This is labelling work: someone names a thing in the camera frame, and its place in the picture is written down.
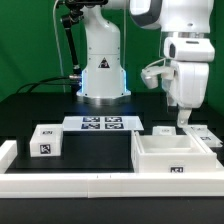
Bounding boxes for black cables on table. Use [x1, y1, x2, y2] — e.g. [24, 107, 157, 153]
[16, 75, 82, 94]

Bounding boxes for white cabinet door panel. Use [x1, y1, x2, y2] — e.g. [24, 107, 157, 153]
[152, 126, 176, 136]

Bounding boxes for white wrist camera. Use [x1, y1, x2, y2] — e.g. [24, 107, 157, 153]
[141, 66, 174, 89]

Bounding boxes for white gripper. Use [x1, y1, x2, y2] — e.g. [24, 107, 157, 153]
[163, 37, 215, 128]

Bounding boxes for white cabinet body box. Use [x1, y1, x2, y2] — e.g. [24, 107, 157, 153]
[131, 131, 217, 173]

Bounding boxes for white cabinet top block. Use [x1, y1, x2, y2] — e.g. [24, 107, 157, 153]
[30, 124, 63, 157]

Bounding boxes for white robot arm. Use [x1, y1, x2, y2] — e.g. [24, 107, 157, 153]
[66, 0, 215, 127]

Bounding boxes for white U-shaped fence frame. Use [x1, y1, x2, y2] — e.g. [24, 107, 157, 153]
[0, 140, 224, 198]

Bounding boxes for grey thin cable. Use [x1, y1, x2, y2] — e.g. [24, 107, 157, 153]
[52, 0, 67, 93]

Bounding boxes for white marker base plate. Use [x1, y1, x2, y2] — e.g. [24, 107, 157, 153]
[62, 116, 143, 131]

